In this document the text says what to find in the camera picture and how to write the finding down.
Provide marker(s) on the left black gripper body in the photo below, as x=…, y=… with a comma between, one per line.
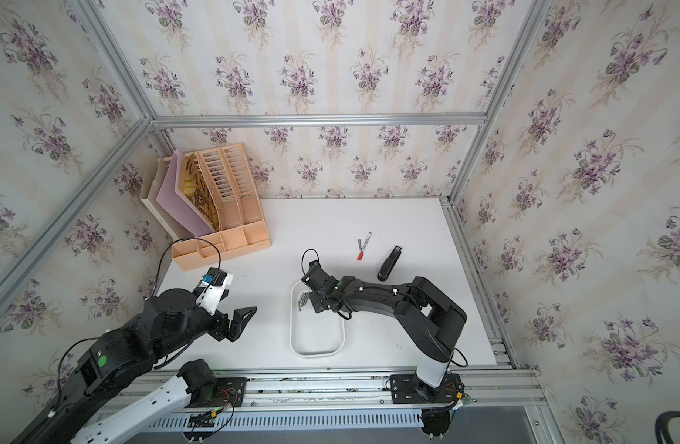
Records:
x=220, y=330

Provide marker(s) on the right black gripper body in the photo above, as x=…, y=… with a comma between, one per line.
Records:
x=318, y=302

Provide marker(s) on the white plastic storage tray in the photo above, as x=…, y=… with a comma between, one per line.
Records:
x=314, y=335

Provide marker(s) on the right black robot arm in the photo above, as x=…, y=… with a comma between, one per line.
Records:
x=432, y=320

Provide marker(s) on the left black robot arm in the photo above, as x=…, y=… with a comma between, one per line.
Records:
x=169, y=322

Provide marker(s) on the pile of silver screws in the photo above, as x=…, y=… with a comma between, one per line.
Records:
x=302, y=300

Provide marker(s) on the red capped marker pen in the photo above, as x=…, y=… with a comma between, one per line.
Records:
x=365, y=245

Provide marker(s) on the black stapler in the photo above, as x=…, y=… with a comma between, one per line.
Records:
x=389, y=264

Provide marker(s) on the pink folder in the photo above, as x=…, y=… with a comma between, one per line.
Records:
x=173, y=200

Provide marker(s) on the beige folder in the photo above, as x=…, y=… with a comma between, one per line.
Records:
x=153, y=177

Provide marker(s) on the beige desk file organizer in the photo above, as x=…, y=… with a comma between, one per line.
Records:
x=219, y=182

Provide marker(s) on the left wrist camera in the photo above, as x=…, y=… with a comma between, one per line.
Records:
x=212, y=289

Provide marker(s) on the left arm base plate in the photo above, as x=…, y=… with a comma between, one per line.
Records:
x=226, y=390

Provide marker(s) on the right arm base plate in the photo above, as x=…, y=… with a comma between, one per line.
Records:
x=409, y=389

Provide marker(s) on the aluminium mounting rail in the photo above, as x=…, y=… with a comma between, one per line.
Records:
x=321, y=389

